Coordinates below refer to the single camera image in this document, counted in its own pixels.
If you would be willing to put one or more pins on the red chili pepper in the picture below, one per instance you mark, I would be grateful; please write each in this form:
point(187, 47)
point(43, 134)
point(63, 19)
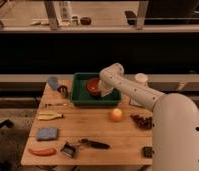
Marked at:
point(43, 152)

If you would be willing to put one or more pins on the green plastic tray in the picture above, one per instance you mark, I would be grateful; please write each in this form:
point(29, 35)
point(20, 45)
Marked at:
point(80, 96)

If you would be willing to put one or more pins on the yellow red apple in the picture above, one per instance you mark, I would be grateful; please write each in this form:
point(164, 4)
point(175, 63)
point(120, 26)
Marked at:
point(116, 115)

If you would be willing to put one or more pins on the dark red grapes bunch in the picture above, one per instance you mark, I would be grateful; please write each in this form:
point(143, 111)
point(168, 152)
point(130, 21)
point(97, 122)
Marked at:
point(142, 122)

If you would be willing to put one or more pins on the white paper cup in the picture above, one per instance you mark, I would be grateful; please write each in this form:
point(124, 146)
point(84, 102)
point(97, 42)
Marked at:
point(141, 78)

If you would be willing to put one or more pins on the small metal can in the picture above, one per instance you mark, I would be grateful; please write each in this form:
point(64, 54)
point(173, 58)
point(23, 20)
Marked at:
point(63, 90)

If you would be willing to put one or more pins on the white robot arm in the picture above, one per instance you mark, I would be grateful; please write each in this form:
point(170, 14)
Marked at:
point(175, 140)

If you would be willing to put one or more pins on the red bowl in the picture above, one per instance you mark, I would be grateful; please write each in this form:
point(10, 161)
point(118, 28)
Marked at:
point(92, 86)

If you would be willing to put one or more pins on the dark bowl on shelf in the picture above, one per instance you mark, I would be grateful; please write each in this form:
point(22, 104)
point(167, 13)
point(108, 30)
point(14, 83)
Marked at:
point(85, 21)

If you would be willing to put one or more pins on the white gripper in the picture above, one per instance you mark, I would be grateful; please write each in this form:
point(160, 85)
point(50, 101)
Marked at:
point(105, 88)

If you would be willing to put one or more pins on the black handled tool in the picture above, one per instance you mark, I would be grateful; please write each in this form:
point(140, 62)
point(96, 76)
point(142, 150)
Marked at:
point(94, 144)

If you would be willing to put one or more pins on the blue sponge left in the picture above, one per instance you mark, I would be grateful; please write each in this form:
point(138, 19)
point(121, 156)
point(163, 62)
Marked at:
point(46, 134)

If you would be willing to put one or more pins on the white bottle on shelf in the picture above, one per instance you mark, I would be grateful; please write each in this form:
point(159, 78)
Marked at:
point(66, 10)

